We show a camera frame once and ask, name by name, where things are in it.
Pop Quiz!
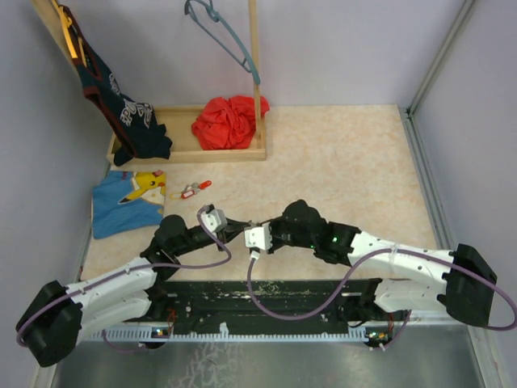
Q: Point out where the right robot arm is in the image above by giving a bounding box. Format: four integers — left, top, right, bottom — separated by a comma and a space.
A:
266, 200, 497, 327

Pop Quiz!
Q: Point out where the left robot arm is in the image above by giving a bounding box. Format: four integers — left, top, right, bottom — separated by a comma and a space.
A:
15, 209, 250, 368

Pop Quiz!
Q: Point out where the red crumpled cloth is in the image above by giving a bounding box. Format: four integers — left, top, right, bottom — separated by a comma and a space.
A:
191, 95, 256, 150

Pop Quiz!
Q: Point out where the blue pikachu shirt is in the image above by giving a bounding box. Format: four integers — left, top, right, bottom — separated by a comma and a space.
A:
91, 170, 166, 239

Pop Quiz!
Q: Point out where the wooden rack tray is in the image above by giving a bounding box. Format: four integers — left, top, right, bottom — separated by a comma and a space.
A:
32, 1, 267, 163

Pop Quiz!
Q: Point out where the dark navy jersey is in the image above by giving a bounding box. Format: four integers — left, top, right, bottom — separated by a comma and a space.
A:
62, 5, 173, 167

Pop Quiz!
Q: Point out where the teal clothes hanger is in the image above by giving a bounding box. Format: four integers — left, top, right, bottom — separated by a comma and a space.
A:
183, 0, 262, 86

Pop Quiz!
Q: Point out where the yellow clothes hanger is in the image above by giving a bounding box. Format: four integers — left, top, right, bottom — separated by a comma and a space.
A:
51, 0, 86, 66

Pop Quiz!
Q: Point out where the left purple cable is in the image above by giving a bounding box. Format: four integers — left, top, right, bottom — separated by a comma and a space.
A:
15, 209, 233, 355

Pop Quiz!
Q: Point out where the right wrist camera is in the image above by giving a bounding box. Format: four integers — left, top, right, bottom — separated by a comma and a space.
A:
244, 222, 272, 260

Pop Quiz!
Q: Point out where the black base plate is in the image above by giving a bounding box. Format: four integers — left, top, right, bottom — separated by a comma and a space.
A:
76, 279, 464, 336

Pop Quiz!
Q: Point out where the aluminium frame rail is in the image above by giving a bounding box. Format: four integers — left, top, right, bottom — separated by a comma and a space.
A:
402, 1, 516, 387

